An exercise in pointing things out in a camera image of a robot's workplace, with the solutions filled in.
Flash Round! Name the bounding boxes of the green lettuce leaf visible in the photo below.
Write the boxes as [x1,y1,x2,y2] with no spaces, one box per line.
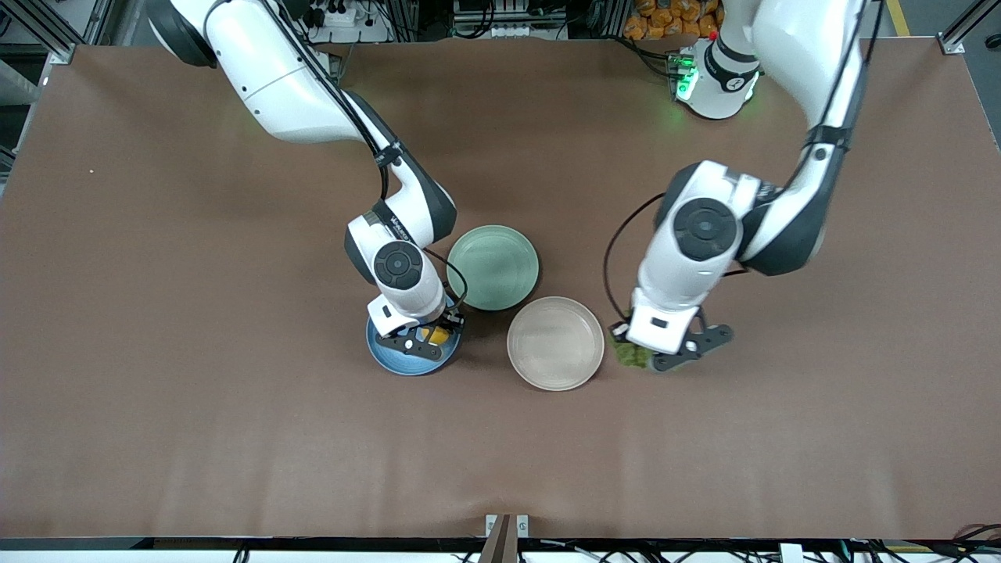
[611,322,655,371]

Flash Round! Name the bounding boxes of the blue round plate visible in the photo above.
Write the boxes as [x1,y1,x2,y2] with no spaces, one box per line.
[366,296,465,377]

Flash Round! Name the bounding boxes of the beige round plate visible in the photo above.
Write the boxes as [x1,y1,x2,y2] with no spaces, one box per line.
[507,296,605,392]

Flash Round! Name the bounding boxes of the light green round plate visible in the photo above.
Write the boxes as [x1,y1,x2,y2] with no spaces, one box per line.
[447,225,540,312]

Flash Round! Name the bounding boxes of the white power strip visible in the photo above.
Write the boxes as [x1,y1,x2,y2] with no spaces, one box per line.
[309,5,358,29]

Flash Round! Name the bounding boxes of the orange snack bags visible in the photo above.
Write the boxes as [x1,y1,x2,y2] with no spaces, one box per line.
[623,0,724,41]

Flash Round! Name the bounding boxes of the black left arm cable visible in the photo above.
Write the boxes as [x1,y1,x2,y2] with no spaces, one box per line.
[602,192,667,323]

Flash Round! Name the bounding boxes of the metal table edge bracket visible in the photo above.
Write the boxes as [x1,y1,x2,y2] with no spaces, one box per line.
[485,513,530,563]

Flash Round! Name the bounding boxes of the aluminium frame profile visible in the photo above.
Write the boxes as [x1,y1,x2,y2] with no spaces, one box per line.
[0,0,99,65]
[937,0,1001,56]

